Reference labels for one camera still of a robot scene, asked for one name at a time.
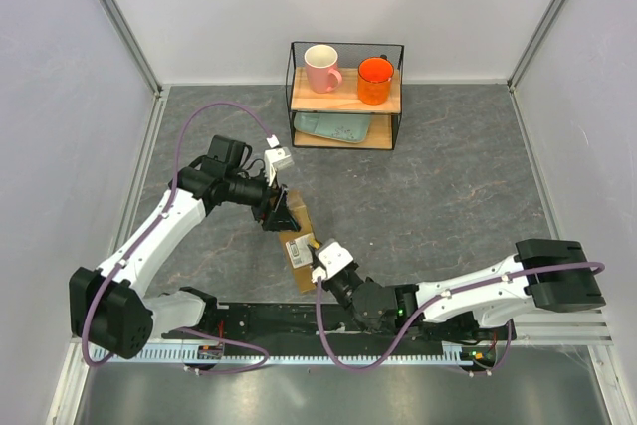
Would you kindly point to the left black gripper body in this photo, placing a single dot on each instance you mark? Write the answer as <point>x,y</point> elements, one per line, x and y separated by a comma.
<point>263,210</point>

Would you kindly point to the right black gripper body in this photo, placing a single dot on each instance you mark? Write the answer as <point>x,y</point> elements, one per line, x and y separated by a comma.
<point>342,289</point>

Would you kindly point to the brown cardboard express box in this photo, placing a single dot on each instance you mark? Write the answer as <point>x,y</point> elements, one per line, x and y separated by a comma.
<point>296,245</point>

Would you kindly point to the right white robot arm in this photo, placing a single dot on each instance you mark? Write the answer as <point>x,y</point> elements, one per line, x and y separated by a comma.
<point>550,275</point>

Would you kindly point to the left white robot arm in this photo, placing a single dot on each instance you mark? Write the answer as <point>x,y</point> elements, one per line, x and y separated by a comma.
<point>109,307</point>

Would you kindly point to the teal rectangular plate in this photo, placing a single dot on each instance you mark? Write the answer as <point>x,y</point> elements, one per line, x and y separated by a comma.
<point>345,127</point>

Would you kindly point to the pink ceramic mug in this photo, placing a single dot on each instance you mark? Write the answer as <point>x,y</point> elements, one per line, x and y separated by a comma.
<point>321,64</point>

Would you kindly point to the orange glass cup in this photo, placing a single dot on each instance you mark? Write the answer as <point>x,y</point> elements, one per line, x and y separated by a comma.
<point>375,76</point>

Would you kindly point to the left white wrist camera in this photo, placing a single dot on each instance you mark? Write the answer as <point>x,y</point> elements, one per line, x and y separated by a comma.
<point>276,158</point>

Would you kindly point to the slotted cable duct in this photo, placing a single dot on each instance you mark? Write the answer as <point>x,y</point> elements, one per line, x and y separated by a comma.
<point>203,353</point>

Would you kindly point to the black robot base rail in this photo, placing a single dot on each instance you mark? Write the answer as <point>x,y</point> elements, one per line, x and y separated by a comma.
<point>292,330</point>

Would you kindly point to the black wire wooden shelf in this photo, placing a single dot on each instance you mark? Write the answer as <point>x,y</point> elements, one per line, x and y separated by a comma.
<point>386,118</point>

